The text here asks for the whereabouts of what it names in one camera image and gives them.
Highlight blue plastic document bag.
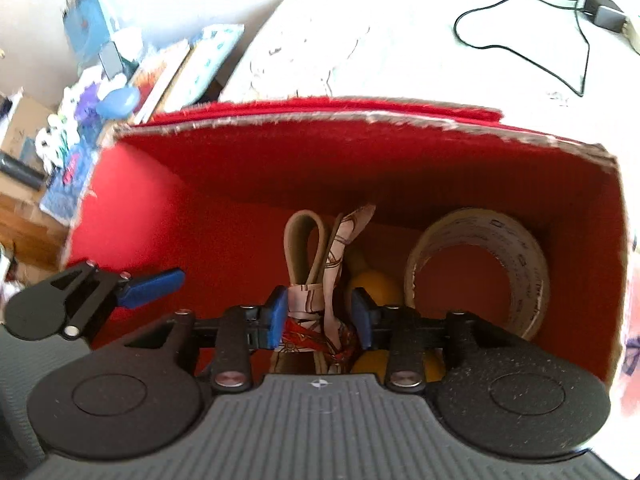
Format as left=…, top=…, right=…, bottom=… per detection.
left=63, top=0, right=117, bottom=66

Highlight orange calabash gourd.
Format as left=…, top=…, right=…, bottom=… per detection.
left=346, top=250, right=445, bottom=391

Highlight purple toy figure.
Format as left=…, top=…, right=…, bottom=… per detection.
left=74, top=82, right=100, bottom=126

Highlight beige belt with scarf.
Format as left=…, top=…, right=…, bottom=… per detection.
left=269, top=205, right=375, bottom=375

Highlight blue checkered cloth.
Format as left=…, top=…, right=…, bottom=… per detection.
left=38, top=22, right=248, bottom=226

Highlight black charger adapter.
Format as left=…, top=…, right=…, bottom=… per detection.
left=582, top=0, right=626, bottom=32

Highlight small square mirror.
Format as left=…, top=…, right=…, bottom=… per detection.
left=99, top=41, right=124, bottom=80

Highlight white power strip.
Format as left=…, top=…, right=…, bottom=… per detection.
left=622, top=16, right=640, bottom=54

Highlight large red cardboard box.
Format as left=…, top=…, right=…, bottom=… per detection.
left=66, top=98, right=628, bottom=382

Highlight blue glasses case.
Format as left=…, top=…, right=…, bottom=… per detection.
left=96, top=86, right=141, bottom=119

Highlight printed packing tape roll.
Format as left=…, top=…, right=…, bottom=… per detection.
left=404, top=208, right=550, bottom=340

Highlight stack of books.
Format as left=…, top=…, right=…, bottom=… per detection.
left=129, top=39, right=192, bottom=125

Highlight green white small toys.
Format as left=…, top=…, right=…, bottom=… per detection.
left=35, top=114, right=80, bottom=176

